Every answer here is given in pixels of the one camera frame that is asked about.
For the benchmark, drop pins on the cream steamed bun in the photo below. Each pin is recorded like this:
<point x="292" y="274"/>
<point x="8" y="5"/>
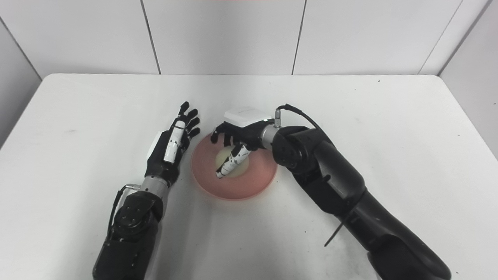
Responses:
<point x="242" y="169"/>

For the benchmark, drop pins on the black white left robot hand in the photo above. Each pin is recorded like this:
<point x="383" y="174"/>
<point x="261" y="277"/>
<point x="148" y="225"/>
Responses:
<point x="163" y="167"/>

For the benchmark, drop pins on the black zip tie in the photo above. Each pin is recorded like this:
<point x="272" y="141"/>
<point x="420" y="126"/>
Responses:
<point x="334" y="235"/>

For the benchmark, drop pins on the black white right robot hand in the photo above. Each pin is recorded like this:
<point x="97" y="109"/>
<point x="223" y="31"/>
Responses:
<point x="249" y="132"/>

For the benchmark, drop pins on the pink round plate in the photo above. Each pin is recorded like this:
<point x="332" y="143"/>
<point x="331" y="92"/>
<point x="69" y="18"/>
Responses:
<point x="237" y="188"/>

